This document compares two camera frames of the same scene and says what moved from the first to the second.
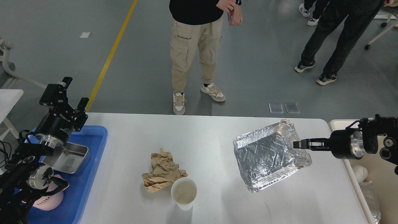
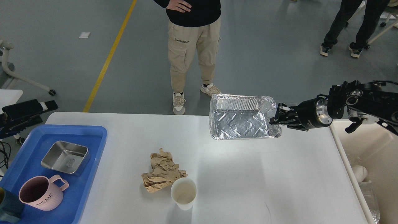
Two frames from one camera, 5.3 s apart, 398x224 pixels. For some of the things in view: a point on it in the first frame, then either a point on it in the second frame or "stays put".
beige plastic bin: [381, 172] stays put
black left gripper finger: [80, 116] to [11, 128]
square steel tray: [71, 158] stays put
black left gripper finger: [55, 95] to [27, 108]
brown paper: [164, 171] stays put
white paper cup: [183, 192] stays put
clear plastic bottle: [369, 194] stays put
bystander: [359, 15] to [374, 9]
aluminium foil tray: [266, 154] to [232, 117]
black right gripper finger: [319, 144] to [283, 114]
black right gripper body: [346, 144] to [314, 113]
